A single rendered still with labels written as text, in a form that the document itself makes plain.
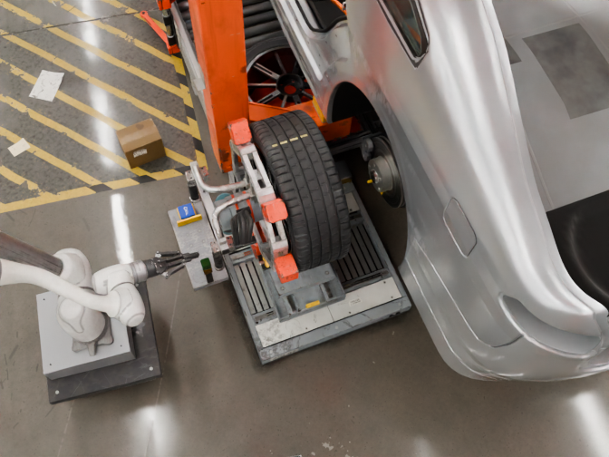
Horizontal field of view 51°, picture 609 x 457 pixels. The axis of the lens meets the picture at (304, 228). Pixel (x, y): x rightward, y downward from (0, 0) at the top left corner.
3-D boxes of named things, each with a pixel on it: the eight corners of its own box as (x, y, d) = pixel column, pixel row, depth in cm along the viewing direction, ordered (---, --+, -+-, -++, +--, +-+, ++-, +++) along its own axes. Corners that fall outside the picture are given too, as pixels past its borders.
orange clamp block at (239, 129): (254, 140, 257) (247, 119, 254) (235, 146, 256) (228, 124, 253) (250, 138, 264) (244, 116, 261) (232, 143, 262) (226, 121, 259)
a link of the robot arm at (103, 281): (127, 273, 268) (138, 296, 261) (90, 284, 261) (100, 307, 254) (126, 256, 261) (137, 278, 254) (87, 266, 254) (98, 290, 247)
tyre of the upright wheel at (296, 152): (301, 192, 321) (354, 286, 277) (256, 206, 316) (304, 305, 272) (287, 79, 273) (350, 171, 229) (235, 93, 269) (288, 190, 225)
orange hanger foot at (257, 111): (350, 135, 326) (357, 92, 295) (252, 165, 316) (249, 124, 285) (337, 110, 333) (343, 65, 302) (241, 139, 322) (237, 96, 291)
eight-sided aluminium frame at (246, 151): (287, 281, 284) (289, 227, 235) (273, 286, 282) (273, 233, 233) (246, 181, 305) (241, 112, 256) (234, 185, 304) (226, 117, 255)
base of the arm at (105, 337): (72, 361, 281) (68, 357, 276) (70, 314, 290) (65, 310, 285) (114, 352, 282) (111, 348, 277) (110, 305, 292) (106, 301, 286)
